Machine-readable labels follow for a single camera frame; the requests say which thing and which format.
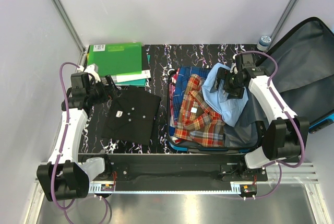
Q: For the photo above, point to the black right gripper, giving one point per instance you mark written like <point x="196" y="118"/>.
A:
<point x="224" y="74"/>

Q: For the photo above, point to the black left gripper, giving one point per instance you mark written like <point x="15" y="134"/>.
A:
<point x="111" y="93"/>

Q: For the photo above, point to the light blue shirt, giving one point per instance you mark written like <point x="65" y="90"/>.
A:
<point x="229" y="109"/>

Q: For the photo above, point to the black shirt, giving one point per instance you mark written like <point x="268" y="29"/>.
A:
<point x="131" y="116"/>

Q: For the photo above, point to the brown plaid shirt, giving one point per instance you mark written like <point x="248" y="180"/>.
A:
<point x="197" y="122"/>

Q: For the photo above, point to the blue plaid shirt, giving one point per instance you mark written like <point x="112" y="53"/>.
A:
<point x="181" y="84"/>

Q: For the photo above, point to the blue suitcase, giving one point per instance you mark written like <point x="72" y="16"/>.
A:
<point x="304" y="80"/>

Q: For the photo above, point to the pink camouflage shirt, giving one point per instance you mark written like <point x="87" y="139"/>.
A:
<point x="172" y="84"/>

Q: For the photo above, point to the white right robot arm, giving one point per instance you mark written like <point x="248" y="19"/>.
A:
<point x="287" y="132"/>

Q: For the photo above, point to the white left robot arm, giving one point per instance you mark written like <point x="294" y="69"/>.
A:
<point x="64" y="177"/>

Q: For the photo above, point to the green plastic folder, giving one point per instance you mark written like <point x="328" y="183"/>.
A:
<point x="116" y="59"/>

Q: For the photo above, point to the blue capped bottle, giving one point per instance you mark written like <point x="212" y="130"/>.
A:
<point x="263" y="43"/>

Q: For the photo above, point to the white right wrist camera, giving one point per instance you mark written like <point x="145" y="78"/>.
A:
<point x="234" y="69"/>

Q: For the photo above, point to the aluminium frame rail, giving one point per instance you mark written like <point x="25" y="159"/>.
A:
<point x="69" y="25"/>

